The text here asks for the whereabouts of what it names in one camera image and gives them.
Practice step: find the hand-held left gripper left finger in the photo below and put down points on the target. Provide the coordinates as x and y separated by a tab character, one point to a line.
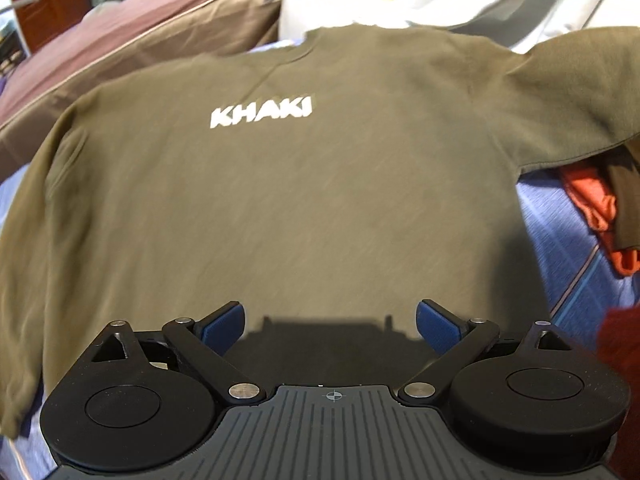
222	327

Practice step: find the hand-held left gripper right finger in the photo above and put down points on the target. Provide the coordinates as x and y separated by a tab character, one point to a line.
439	327

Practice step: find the olive green sweatshirt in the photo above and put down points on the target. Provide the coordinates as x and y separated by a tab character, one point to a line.
300	210

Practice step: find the dark red cloth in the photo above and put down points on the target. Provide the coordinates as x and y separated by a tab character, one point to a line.
622	360

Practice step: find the orange garment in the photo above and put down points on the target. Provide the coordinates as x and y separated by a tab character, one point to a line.
590	200

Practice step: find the dark brown garment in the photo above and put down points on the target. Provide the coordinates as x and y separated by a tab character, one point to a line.
625	200

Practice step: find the maroon and brown duvet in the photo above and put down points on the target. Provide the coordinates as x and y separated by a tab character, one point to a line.
130	25

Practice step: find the white pillow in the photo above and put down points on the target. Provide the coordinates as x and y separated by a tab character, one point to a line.
320	5

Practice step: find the wooden door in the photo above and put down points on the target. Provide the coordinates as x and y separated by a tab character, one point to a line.
45	0

